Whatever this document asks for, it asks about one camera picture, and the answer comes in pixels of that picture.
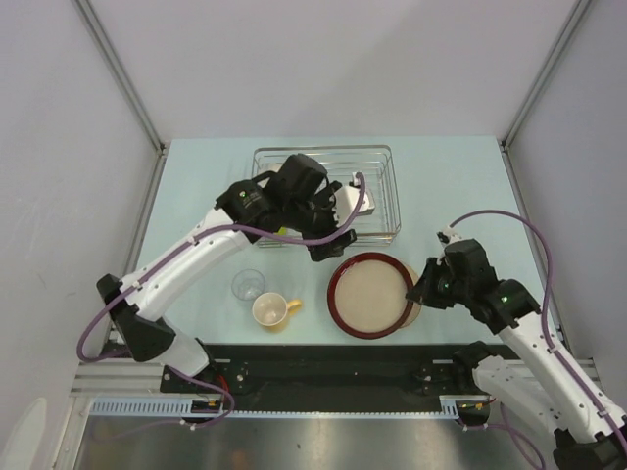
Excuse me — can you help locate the beige oval bird plate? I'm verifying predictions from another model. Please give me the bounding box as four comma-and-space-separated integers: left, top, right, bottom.
399, 266, 423, 330

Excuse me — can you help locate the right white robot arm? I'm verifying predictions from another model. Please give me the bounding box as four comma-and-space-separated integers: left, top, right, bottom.
406, 239, 626, 469

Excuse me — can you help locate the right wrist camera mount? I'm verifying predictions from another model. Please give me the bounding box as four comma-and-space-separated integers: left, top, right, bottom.
437, 226, 463, 249

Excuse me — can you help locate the metal wire dish rack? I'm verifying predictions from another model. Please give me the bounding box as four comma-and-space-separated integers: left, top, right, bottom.
252, 144, 401, 248

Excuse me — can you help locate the slotted cable duct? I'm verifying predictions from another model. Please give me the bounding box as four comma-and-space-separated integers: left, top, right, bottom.
89, 397, 488, 420

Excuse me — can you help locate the clear plastic cup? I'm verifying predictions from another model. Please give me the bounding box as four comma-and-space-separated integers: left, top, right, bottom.
231, 269, 265, 302

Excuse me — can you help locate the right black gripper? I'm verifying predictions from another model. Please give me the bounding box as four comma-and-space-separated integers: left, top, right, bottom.
406, 257, 471, 309

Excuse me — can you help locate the cream mug yellow handle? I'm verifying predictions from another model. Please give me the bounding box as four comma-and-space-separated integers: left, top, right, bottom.
252, 293, 303, 333

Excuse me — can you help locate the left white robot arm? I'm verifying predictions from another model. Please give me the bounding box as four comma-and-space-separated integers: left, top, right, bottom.
97, 154, 366, 392

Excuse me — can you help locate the red rimmed round plate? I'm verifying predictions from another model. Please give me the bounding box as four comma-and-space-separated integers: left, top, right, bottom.
326, 252, 421, 340

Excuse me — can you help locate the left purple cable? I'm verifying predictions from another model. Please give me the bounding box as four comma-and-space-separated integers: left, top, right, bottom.
75, 170, 368, 432

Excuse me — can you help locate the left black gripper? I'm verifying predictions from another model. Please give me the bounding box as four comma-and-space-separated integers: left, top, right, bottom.
283, 182, 357, 261

